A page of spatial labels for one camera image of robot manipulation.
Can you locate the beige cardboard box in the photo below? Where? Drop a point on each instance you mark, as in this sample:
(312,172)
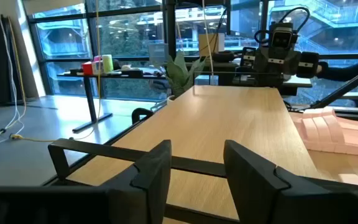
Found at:
(211,45)

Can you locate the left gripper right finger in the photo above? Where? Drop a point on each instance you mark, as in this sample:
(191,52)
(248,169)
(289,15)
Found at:
(253,193)

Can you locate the green plant in white pot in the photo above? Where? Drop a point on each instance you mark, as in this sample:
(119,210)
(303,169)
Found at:
(179,74)

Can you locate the red box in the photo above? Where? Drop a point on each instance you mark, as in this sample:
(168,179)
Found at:
(87,68)

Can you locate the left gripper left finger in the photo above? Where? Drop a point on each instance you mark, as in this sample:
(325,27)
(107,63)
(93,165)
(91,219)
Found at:
(148,193)

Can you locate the black frame clamp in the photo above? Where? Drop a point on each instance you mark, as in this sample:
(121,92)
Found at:
(141,109)

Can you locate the pink box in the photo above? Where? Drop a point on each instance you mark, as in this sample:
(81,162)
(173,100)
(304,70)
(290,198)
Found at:
(97,67)

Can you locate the wooden shelf black metal frame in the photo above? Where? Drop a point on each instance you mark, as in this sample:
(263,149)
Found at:
(213,124)

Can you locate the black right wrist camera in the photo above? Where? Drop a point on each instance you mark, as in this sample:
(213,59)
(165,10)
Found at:
(282,37)

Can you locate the translucent grey container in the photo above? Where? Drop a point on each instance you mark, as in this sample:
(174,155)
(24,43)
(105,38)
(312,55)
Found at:
(158,54)

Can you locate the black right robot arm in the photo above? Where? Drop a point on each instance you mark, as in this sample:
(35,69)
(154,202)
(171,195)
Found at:
(308,63)

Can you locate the pink rubber slide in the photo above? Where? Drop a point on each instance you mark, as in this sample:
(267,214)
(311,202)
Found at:
(322,130)

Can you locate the black side table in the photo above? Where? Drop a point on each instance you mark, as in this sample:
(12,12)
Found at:
(90,99)

